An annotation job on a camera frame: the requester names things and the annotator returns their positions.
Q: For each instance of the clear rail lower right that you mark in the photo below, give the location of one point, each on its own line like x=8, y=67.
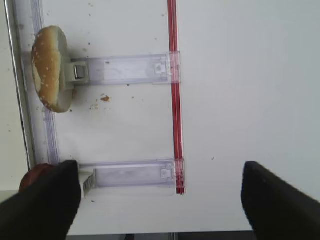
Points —
x=167, y=173

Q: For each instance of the white support block right bun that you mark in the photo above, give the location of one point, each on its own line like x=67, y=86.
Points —
x=75, y=73

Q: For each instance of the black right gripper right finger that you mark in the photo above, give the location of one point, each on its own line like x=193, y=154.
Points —
x=276, y=210

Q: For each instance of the right long clear rail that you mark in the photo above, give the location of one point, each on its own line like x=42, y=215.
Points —
x=41, y=137

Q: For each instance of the silver metal tray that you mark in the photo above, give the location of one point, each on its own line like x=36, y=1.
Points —
x=13, y=157

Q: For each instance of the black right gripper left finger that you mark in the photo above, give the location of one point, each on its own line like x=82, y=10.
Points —
x=46, y=209

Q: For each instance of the right red strip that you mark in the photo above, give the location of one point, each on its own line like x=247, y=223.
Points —
x=176, y=100

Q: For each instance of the sesame bun top rear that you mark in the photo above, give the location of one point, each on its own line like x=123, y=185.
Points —
x=48, y=56

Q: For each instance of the clear rail upper right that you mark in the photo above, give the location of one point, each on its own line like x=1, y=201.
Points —
x=129, y=70

